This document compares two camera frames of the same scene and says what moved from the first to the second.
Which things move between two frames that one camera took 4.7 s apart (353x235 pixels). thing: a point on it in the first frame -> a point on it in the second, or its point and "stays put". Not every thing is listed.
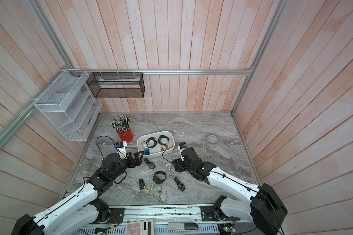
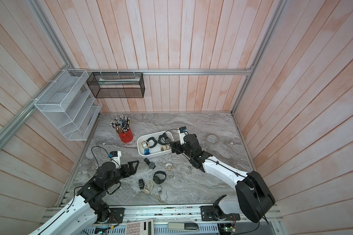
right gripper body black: x=182 y=166 -> x=180 y=149
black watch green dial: x=181 y=186 -> x=167 y=140
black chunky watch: x=161 y=137 stays put
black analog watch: x=151 y=164 stays put
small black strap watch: x=141 y=183 stays put
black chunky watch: x=151 y=138 stays put
